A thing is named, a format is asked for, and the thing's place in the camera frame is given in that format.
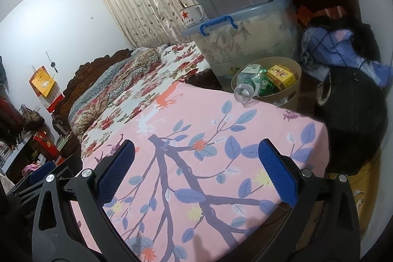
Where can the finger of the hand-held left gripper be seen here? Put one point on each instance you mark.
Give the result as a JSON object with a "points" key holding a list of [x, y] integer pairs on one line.
{"points": [[43, 173]]}

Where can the pink leaf print blanket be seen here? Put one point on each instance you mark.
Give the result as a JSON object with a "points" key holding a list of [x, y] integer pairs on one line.
{"points": [[184, 157]]}

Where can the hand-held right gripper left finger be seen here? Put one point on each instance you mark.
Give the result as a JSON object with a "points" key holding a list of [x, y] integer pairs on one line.
{"points": [[115, 170]]}

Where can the floral bed sheet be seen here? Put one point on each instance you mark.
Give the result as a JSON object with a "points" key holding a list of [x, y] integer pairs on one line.
{"points": [[138, 90]]}

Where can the black bag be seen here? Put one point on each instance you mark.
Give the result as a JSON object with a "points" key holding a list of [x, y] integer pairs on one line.
{"points": [[353, 111]]}

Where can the dark red folded clothes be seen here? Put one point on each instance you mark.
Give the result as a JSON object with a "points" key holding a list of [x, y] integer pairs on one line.
{"points": [[9, 117]]}

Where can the blue and purple clothes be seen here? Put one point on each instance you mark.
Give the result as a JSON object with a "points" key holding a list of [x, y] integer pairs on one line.
{"points": [[337, 44]]}

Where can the red gift bag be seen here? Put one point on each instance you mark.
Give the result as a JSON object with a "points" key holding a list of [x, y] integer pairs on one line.
{"points": [[46, 145]]}

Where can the metal shelf rack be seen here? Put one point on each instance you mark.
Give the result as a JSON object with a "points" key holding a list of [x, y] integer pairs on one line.
{"points": [[15, 154]]}

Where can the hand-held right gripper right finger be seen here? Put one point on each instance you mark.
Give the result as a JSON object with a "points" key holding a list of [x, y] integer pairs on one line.
{"points": [[278, 170]]}

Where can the green snack wrapper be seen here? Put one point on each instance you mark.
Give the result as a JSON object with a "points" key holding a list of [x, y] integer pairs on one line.
{"points": [[267, 87]]}

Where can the beige round trash bin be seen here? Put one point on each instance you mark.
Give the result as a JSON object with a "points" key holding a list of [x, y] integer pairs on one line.
{"points": [[291, 93]]}

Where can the brown handbag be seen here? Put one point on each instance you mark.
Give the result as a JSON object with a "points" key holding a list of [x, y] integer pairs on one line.
{"points": [[30, 119]]}

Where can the pink cloth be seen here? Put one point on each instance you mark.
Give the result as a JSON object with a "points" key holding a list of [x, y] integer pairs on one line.
{"points": [[29, 169]]}

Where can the clear plastic bottle green label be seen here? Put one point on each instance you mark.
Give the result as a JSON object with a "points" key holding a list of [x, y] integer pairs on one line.
{"points": [[245, 87]]}

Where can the carved wooden headboard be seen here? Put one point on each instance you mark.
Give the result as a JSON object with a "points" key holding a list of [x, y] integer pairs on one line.
{"points": [[92, 64]]}

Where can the red and yellow wall calendar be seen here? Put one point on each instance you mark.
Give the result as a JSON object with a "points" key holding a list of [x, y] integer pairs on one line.
{"points": [[43, 84]]}

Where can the white enamel mug red star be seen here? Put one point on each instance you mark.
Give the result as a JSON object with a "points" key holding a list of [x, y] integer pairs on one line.
{"points": [[188, 16]]}

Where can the floral quilt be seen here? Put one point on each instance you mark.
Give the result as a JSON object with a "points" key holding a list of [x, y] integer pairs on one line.
{"points": [[104, 87]]}

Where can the orange striped cloth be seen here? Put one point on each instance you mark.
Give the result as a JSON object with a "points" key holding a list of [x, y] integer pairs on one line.
{"points": [[333, 12]]}

